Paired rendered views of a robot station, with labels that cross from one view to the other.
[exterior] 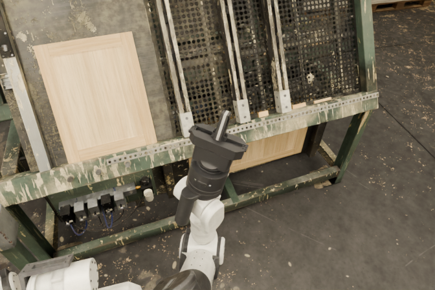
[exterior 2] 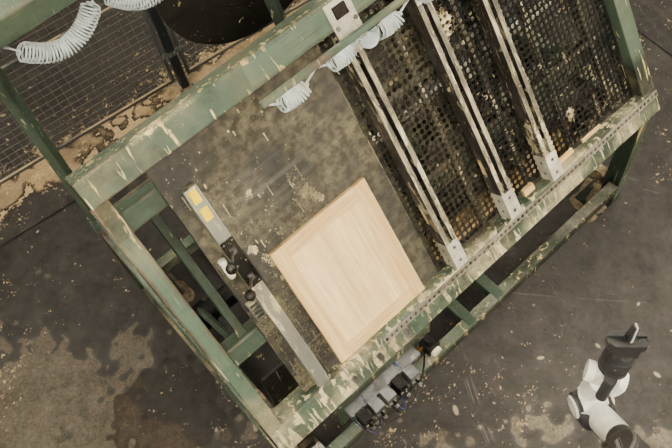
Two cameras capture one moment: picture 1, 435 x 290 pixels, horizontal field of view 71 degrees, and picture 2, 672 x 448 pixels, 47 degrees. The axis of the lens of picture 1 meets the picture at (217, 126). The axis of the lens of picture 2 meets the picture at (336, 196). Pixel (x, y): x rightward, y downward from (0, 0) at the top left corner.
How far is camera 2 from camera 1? 189 cm
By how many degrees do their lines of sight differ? 17
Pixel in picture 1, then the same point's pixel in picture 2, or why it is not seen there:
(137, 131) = (400, 287)
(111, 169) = (390, 346)
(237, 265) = (534, 375)
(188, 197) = (613, 383)
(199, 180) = (619, 370)
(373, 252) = not seen: outside the picture
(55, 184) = (340, 393)
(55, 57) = (296, 254)
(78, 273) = not seen: outside the picture
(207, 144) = (626, 348)
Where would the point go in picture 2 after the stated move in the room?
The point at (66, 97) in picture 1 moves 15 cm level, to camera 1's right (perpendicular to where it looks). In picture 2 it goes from (318, 292) to (357, 276)
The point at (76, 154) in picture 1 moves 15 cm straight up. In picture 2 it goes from (347, 348) to (343, 333)
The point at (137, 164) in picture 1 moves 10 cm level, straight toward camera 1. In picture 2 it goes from (415, 326) to (434, 343)
